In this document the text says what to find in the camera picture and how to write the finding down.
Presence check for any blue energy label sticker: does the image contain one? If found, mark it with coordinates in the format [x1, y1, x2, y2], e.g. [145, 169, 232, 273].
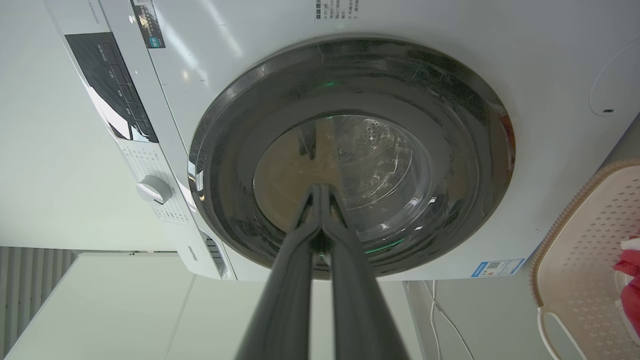
[471, 258, 526, 278]

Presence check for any beige perforated laundry basket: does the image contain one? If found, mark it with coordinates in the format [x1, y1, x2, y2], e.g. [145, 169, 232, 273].
[529, 159, 640, 360]

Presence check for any white cabinet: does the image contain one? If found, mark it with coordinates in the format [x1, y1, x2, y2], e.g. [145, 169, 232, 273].
[4, 252, 425, 360]

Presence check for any silver washing machine control knob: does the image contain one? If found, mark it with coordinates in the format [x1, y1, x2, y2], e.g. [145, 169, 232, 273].
[136, 175, 173, 205]

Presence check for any grey ribbed radiator panel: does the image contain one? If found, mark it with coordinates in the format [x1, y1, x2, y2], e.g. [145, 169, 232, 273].
[0, 246, 78, 353]

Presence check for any red garment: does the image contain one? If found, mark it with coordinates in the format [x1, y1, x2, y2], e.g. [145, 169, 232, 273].
[613, 248, 640, 337]

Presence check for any round dark washing machine door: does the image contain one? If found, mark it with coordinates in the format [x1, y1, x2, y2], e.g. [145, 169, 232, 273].
[188, 36, 516, 280]

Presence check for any white power cable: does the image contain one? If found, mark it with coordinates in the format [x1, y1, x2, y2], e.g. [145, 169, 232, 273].
[423, 280, 475, 360]

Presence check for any black label sticker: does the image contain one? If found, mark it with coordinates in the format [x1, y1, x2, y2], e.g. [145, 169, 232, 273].
[131, 0, 166, 49]

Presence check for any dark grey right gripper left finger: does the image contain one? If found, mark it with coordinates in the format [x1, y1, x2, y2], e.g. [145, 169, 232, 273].
[235, 184, 322, 360]

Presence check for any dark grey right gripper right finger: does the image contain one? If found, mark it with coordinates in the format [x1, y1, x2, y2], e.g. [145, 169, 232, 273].
[320, 184, 411, 360]

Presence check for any white front-load washing machine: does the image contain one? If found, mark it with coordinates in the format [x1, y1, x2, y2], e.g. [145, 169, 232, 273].
[42, 0, 640, 282]

